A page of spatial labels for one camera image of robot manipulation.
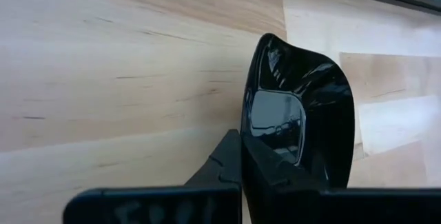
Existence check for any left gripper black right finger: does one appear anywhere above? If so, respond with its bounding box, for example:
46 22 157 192
242 134 441 224

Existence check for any black bowl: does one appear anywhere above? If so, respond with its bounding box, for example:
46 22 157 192
240 32 356 189

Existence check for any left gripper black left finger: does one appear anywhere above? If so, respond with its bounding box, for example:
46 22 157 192
63 129 242 224

